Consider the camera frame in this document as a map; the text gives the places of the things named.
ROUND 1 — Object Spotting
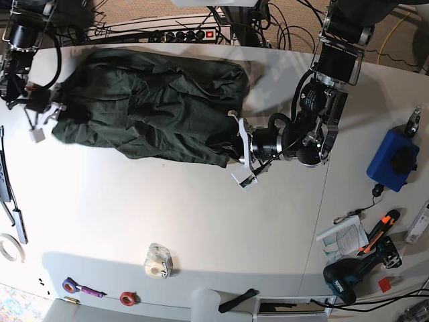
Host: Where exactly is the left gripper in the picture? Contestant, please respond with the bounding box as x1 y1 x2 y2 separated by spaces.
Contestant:
206 110 288 192

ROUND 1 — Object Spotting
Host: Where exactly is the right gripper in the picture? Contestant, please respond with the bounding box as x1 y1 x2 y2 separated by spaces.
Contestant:
24 83 72 144

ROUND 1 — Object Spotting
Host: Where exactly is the dark green t-shirt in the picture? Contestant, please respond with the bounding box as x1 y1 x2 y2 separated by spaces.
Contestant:
52 48 249 164

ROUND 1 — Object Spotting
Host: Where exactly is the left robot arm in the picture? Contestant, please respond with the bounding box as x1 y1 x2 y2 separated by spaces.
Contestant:
207 1 399 189

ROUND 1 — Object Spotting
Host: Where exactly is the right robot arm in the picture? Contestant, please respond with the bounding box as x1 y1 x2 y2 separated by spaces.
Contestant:
1 1 66 143

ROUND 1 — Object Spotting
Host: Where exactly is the grey remote panel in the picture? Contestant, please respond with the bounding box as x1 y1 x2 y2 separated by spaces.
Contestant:
0 151 11 203

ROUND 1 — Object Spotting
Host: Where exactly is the grey usb hub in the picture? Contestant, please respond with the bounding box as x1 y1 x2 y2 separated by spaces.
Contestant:
12 209 28 244

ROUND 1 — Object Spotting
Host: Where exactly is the silver carabiner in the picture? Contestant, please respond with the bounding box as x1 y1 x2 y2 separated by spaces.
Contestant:
333 209 363 225

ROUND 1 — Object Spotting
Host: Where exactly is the black power strip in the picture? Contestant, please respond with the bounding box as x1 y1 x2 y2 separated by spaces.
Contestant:
147 30 217 44

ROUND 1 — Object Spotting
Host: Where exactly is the white paper booklet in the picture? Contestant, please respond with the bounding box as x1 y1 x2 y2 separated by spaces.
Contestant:
316 215 368 264

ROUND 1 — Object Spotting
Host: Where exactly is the blue box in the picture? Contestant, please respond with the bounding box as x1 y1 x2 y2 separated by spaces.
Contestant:
366 129 420 193

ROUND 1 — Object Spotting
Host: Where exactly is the white plastic tube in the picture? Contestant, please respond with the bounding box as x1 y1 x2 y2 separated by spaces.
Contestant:
190 288 221 322

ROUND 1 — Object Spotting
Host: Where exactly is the white masking tape roll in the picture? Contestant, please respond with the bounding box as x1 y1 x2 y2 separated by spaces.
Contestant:
0 233 25 263

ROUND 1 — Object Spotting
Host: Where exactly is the orange black utility knife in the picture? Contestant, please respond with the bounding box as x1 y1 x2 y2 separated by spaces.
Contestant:
357 209 400 256

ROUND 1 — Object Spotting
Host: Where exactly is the black knob on box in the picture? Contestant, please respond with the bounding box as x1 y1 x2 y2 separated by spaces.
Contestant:
391 147 416 176

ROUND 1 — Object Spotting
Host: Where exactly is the purple tape roll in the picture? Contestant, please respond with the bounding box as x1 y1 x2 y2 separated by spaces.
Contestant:
62 277 80 294

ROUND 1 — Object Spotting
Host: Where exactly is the red tape roll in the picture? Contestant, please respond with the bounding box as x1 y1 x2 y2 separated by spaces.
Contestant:
119 291 137 307

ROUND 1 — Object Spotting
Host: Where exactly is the purple pen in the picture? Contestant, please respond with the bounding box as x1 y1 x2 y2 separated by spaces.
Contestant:
78 285 107 298

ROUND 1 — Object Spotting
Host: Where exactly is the metal clip pulley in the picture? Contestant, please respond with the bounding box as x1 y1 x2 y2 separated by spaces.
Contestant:
404 107 421 138

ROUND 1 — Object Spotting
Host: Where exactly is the red square sticker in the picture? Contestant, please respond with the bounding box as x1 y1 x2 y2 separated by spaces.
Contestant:
378 277 391 293

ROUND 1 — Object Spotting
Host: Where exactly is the black strap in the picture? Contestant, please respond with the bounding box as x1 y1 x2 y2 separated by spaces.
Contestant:
218 288 259 314

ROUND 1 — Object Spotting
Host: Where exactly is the teal cordless drill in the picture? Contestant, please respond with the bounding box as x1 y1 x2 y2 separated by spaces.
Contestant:
323 236 402 305

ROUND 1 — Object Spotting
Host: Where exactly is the yellow cable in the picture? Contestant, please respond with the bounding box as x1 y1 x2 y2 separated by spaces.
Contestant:
376 9 412 65

